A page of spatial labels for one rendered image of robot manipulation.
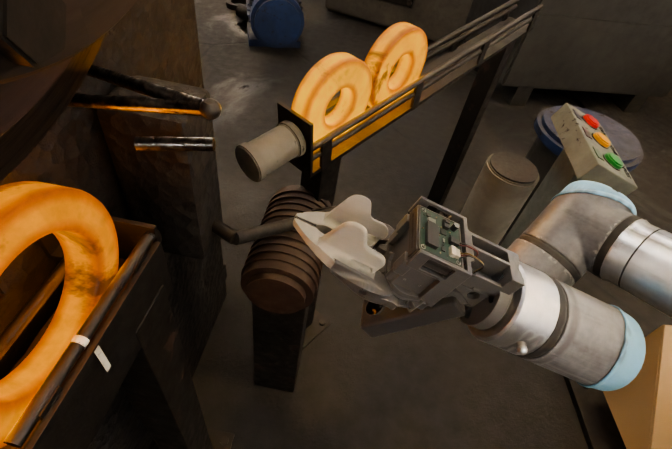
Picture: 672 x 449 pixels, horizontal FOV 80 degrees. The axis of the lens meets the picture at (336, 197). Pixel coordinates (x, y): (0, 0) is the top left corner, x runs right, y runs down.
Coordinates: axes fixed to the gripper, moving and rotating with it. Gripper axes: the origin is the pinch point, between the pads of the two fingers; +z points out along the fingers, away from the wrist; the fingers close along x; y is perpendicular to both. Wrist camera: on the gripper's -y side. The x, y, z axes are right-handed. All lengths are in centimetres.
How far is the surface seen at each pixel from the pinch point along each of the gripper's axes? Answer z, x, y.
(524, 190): -46, -46, -11
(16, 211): 18.4, 11.4, 3.3
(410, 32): -6.1, -42.9, 7.0
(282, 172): 0, -92, -78
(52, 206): 17.9, 9.0, 1.5
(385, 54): -3.7, -38.3, 3.6
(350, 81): -0.2, -31.5, 0.0
